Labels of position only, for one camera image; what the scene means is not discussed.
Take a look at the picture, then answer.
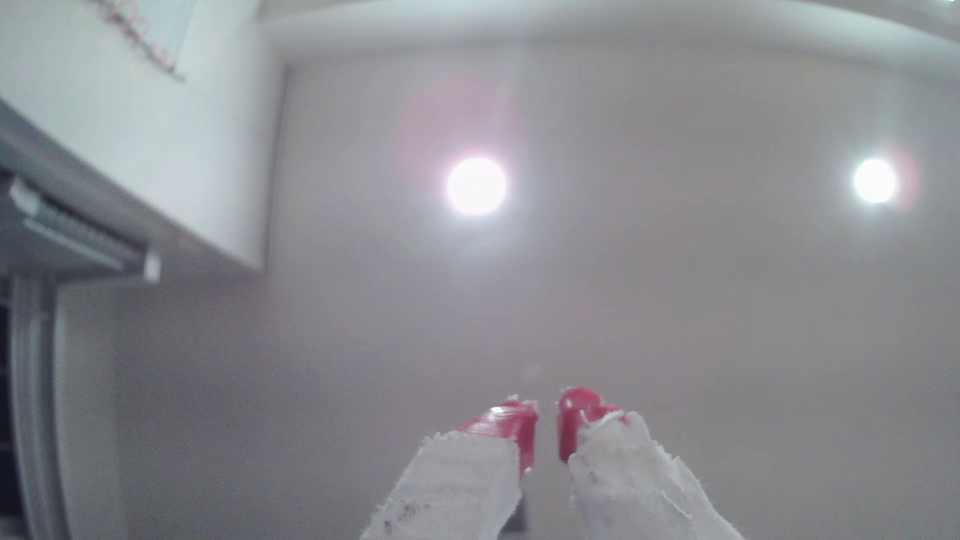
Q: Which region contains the grey curtain rail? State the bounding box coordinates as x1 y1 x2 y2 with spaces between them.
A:
0 97 163 285

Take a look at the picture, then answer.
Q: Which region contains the white window frame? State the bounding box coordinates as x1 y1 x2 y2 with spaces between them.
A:
6 273 72 540

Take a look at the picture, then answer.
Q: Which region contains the wall poster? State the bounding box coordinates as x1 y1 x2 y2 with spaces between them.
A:
93 0 200 81

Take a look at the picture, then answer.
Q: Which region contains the white ceiling beam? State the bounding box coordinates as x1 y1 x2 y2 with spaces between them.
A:
258 0 960 76

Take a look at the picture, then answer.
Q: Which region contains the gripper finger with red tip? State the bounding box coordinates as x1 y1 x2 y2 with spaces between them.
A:
360 397 540 540
557 386 745 540

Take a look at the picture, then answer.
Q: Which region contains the round ceiling light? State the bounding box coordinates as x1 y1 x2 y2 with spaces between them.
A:
852 157 899 205
446 156 509 219

